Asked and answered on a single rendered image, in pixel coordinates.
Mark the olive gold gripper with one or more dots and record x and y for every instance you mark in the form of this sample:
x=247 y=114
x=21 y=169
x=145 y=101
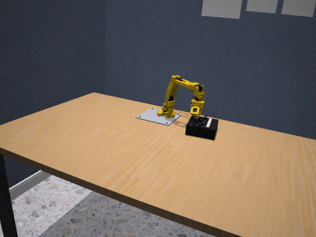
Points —
x=196 y=108

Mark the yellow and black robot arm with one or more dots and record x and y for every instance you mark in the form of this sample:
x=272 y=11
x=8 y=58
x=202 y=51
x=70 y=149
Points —
x=169 y=104

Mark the black lighting desk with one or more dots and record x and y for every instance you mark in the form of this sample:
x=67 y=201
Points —
x=202 y=127

